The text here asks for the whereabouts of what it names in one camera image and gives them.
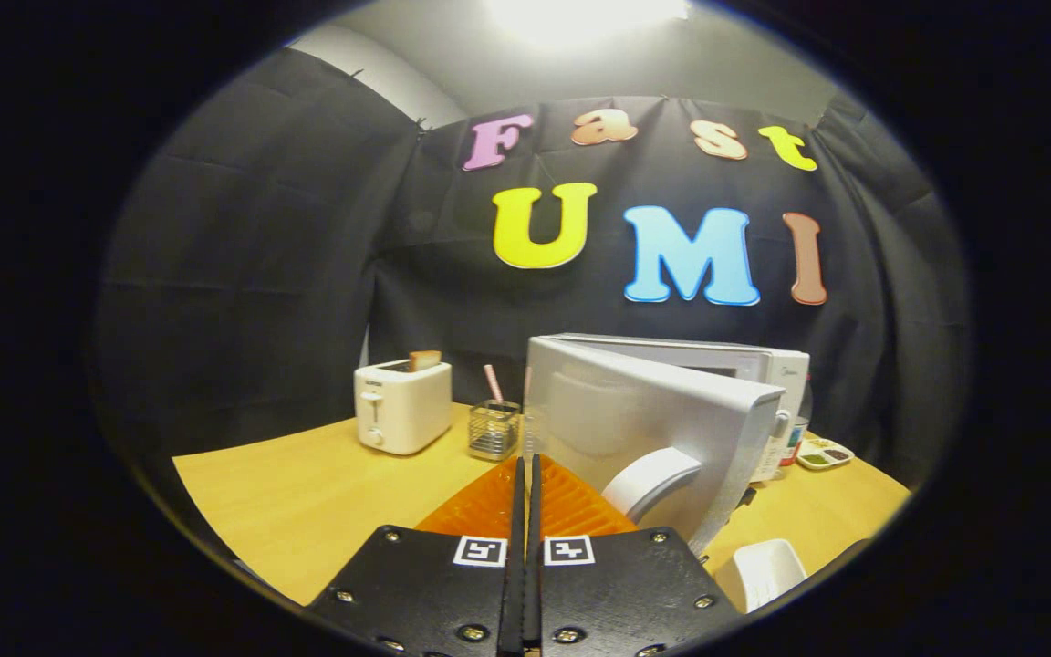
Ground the metal wire holder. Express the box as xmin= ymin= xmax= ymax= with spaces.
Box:
xmin=468 ymin=400 xmax=522 ymax=462

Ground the white divided bean dish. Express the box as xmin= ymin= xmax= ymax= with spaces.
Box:
xmin=796 ymin=436 xmax=855 ymax=472

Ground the small white dish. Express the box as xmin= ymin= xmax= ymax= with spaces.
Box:
xmin=731 ymin=538 xmax=807 ymax=614

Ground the white toaster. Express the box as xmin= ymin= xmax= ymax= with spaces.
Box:
xmin=354 ymin=360 xmax=453 ymax=456

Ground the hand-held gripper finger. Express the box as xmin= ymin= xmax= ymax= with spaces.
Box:
xmin=525 ymin=454 xmax=745 ymax=657
xmin=307 ymin=454 xmax=526 ymax=657

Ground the clear plastic water bottle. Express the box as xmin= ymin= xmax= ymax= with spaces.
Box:
xmin=779 ymin=374 xmax=814 ymax=468

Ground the white microwave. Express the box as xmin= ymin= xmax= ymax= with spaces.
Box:
xmin=524 ymin=333 xmax=811 ymax=558

